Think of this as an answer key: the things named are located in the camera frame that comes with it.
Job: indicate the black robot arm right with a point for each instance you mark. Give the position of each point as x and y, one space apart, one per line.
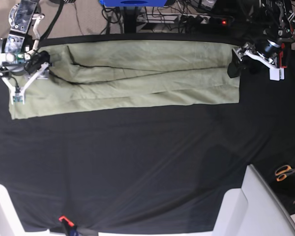
20 52

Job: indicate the white foam block right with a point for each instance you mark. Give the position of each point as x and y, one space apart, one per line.
253 210

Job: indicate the red clamp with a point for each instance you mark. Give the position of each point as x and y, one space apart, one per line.
66 221
283 56

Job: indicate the white foam block left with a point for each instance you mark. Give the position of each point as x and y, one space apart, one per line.
10 224

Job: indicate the orange handled scissors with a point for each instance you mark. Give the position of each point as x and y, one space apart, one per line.
283 172

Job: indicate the white foam block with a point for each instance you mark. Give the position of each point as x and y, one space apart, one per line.
10 224
253 210

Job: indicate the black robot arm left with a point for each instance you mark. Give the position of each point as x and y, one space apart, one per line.
270 33

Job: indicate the black table cloth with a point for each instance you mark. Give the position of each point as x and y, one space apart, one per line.
148 170

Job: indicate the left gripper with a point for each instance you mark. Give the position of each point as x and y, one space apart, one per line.
265 49

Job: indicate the red clamp bottom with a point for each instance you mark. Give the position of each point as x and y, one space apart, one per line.
66 221

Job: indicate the green T-shirt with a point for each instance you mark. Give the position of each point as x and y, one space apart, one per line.
129 74

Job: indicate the red clamp right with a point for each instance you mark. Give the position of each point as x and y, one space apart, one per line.
283 56

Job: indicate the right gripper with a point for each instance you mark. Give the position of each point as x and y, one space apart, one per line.
35 63

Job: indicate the blue box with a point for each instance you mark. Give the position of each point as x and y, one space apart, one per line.
133 3

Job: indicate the black table leg post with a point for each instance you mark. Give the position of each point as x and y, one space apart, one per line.
130 15

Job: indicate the white power strip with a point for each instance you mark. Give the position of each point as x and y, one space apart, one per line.
170 18

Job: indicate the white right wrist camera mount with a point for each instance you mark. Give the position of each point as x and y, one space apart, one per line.
18 87

